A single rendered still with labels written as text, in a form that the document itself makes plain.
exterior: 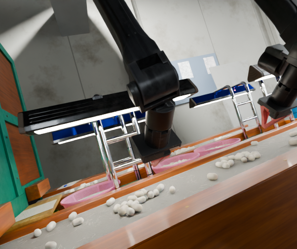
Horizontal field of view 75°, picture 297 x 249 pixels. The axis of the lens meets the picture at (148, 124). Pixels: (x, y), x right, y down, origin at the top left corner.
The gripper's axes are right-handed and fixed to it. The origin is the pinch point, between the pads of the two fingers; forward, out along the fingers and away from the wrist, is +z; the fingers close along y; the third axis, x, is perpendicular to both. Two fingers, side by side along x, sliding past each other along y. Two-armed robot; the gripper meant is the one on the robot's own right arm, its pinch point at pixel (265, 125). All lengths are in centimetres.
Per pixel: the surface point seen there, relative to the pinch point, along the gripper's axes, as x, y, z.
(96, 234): 4, 55, 13
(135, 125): -34.2, 28.3, 20.0
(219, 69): -194, -191, 106
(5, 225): -12, 77, 21
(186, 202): 9.6, 34.6, 3.2
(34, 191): -43, 79, 55
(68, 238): 0, 61, 18
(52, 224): -9, 67, 26
